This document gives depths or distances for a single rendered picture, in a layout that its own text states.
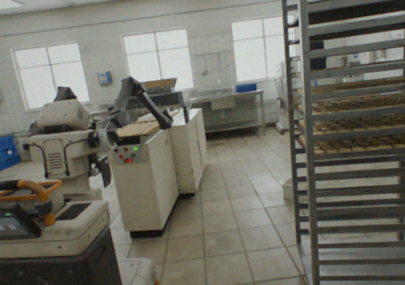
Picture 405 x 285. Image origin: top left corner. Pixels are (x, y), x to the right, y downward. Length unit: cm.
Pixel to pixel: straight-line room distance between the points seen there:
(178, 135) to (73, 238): 185
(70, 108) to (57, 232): 62
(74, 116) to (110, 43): 484
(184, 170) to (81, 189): 155
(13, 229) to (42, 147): 45
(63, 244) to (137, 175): 119
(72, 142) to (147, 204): 110
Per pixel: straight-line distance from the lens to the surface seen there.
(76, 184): 154
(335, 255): 194
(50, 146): 150
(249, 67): 617
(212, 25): 607
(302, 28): 123
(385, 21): 135
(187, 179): 294
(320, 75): 127
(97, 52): 631
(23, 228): 120
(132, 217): 246
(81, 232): 117
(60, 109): 153
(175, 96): 284
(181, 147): 283
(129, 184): 233
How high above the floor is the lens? 129
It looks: 12 degrees down
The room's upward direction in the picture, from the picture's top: 7 degrees counter-clockwise
